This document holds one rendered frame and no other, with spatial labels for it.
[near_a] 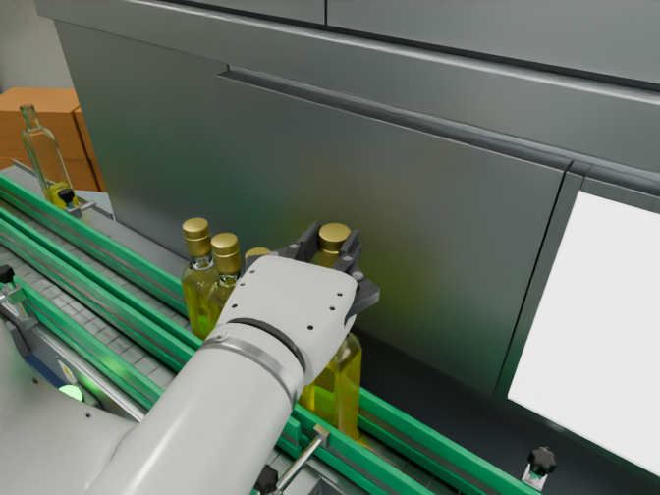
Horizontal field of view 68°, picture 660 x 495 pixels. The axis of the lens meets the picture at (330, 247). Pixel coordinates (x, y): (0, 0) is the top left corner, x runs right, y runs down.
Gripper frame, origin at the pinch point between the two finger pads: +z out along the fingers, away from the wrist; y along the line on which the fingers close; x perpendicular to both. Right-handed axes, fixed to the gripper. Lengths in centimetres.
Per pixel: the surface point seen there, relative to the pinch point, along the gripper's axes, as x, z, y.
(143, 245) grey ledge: -35, 30, -56
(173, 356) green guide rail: -31.5, 3.0, -28.3
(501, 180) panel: 5.7, 9.7, 14.8
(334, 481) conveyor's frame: -35.6, -5.1, 2.5
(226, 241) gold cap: -7.3, 5.6, -16.5
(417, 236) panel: -4.8, 11.9, 6.9
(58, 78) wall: -94, 249, -324
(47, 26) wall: -56, 250, -319
